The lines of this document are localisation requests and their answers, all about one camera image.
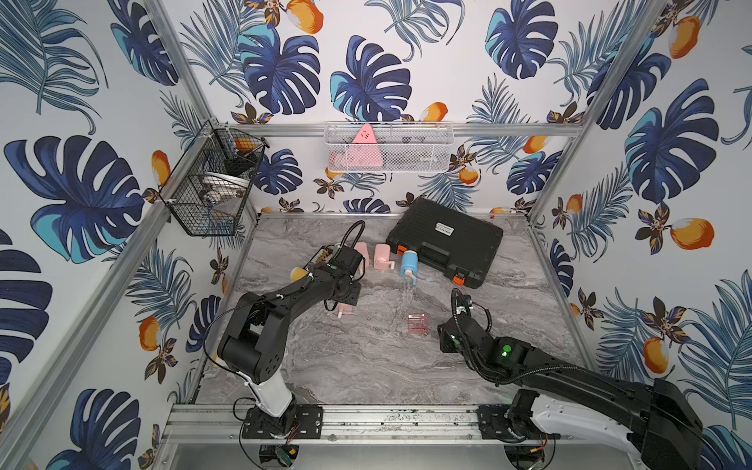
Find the pink pencil sharpener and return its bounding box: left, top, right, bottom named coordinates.
left=337, top=303, right=354, bottom=318
left=373, top=244, right=395, bottom=271
left=354, top=242, right=370, bottom=272

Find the yellow pencil sharpener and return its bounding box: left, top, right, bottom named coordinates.
left=290, top=268, right=309, bottom=282

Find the blue pencil sharpener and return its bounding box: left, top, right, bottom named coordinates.
left=401, top=250, right=419, bottom=285

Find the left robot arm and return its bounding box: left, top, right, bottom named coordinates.
left=217, top=246, right=365, bottom=418

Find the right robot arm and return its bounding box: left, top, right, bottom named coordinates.
left=438, top=289, right=703, bottom=469

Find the black yellow small box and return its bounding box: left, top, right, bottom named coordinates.
left=309, top=245, right=335, bottom=264

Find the black plastic tool case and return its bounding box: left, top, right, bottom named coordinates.
left=386, top=198, right=504, bottom=289

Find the pink triangular object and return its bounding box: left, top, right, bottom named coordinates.
left=342, top=123, right=385, bottom=170

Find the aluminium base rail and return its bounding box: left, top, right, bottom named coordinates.
left=161, top=402, right=642, bottom=446

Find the white wire mesh basket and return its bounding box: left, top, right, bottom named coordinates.
left=323, top=121, right=454, bottom=174

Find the black wire basket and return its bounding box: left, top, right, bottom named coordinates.
left=159, top=121, right=268, bottom=237

